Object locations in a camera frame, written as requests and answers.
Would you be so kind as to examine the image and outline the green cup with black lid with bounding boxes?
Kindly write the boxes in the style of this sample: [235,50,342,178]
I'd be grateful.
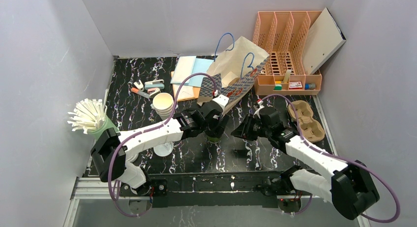
[206,131,223,143]

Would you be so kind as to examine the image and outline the stack of white paper cups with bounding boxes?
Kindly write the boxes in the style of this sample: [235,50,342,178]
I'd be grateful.
[152,93,174,120]

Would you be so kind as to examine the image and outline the blue checkered paper bag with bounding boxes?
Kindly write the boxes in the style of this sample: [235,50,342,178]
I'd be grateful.
[207,36,269,114]

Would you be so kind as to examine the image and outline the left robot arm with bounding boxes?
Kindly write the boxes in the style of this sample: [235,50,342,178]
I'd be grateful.
[91,95,229,189]

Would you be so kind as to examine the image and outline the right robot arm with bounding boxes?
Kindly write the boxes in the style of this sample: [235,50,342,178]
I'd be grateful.
[231,108,380,220]

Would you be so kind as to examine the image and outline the green eraser block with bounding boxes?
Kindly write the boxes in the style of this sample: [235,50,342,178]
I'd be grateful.
[273,84,282,91]

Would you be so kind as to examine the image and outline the red white small box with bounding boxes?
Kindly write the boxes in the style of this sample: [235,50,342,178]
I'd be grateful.
[289,82,303,90]

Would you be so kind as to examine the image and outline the clear plastic cup lid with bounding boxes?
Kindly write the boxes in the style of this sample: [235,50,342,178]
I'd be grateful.
[153,142,174,157]

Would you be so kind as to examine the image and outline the light blue envelope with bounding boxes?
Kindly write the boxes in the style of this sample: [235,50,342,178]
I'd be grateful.
[171,56,213,85]

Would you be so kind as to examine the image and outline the pink white mini stapler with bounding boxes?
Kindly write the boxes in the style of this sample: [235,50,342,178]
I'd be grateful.
[147,87,161,98]

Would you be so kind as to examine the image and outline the white staple remover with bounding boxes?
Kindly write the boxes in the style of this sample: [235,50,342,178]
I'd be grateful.
[133,80,144,91]

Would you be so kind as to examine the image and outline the peach desk file organizer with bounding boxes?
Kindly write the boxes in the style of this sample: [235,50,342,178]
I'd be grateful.
[252,11,322,96]

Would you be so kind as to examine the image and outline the white board binder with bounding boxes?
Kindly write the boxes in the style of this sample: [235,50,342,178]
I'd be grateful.
[301,8,346,75]

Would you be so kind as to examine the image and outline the green cup of straws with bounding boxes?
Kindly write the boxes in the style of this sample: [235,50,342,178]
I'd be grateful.
[67,98,119,140]

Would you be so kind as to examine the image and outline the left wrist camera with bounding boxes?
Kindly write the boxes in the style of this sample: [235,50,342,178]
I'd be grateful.
[212,90,229,115]

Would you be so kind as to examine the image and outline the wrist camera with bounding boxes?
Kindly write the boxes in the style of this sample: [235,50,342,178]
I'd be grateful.
[212,90,229,115]
[254,99,264,119]

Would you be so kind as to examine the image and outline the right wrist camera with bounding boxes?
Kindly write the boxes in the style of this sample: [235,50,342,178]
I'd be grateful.
[254,99,264,119]

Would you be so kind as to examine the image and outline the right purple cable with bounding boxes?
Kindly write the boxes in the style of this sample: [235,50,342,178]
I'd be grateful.
[257,94,401,224]

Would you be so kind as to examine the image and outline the purple cable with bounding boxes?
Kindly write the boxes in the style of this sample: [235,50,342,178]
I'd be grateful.
[107,72,218,218]
[257,94,401,224]

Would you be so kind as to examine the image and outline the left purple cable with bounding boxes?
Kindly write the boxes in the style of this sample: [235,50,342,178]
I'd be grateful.
[107,72,218,218]

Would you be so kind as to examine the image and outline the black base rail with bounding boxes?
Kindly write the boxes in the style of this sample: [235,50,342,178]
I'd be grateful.
[119,173,303,208]

